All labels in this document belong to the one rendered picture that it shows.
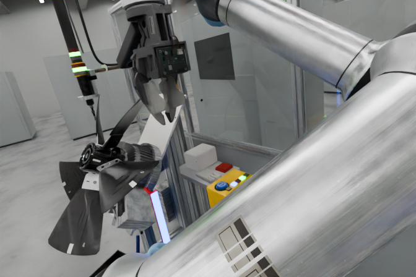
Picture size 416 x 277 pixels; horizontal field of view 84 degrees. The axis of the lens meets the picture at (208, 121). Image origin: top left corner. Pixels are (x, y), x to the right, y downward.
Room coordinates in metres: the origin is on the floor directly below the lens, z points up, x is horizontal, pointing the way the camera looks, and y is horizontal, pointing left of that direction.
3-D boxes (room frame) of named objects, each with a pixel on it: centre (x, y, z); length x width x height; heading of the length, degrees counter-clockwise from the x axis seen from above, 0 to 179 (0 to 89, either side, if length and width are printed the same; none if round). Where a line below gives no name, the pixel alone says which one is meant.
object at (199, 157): (1.37, 0.09, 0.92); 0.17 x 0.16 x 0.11; 130
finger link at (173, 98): (0.46, 0.06, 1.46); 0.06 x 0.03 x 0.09; 40
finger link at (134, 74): (0.44, 0.10, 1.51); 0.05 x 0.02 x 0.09; 130
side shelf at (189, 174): (1.29, 0.07, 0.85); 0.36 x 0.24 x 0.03; 40
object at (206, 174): (1.18, 0.05, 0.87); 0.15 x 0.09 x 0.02; 36
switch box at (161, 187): (1.24, 0.30, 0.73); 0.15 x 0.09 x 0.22; 130
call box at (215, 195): (0.76, -0.04, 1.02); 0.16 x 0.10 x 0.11; 130
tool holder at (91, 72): (0.86, 0.41, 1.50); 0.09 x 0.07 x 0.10; 165
